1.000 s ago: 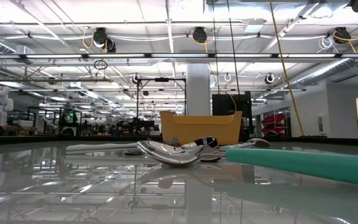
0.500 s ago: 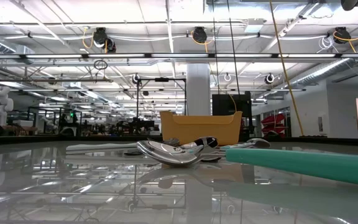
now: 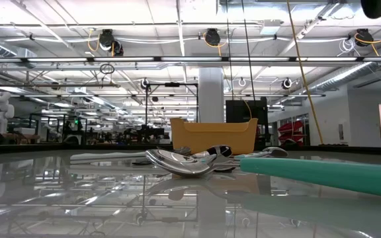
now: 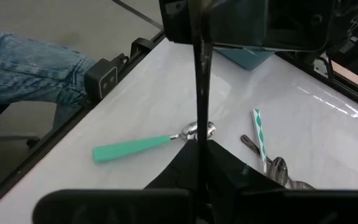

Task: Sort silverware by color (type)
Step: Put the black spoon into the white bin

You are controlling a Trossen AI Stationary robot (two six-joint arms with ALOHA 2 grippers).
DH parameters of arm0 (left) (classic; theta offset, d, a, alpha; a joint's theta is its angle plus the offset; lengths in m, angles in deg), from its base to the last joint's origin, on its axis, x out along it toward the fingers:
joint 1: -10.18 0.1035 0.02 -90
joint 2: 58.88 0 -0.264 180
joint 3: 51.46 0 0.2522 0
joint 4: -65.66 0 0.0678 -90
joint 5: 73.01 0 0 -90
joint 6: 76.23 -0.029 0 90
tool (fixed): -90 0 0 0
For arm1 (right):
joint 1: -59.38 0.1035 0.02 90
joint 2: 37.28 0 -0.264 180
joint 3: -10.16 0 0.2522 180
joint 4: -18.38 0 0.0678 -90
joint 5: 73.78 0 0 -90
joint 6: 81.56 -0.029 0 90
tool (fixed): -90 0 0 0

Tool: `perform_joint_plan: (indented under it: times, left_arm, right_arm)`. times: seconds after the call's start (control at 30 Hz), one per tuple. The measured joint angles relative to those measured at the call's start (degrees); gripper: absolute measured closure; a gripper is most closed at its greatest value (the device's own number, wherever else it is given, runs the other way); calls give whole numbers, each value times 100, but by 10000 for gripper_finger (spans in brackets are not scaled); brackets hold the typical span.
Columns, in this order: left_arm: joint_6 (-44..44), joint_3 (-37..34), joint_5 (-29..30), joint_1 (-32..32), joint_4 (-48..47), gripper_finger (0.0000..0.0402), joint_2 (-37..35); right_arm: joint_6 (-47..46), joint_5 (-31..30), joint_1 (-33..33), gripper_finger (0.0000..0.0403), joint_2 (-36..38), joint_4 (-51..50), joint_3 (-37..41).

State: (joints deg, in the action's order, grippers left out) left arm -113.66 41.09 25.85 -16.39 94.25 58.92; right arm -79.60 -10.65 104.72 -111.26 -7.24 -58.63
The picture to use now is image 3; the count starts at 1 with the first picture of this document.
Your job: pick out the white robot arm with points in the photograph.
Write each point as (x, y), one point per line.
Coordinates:
(0, 109)

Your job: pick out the black monitor panel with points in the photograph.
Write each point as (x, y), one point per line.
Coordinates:
(243, 110)

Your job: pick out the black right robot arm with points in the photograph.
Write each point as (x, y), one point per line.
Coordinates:
(377, 8)

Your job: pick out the orange plastic bin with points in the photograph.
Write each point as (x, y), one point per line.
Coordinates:
(210, 135)

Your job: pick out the black spoon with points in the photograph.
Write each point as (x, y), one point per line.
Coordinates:
(223, 150)

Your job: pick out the red storage bins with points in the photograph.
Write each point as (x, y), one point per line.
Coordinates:
(291, 127)

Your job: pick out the white pillar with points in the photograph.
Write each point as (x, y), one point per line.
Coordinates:
(211, 96)

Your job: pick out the ceiling light rail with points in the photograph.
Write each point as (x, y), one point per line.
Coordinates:
(190, 59)

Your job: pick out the black rig frame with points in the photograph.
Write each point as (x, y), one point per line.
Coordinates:
(172, 84)

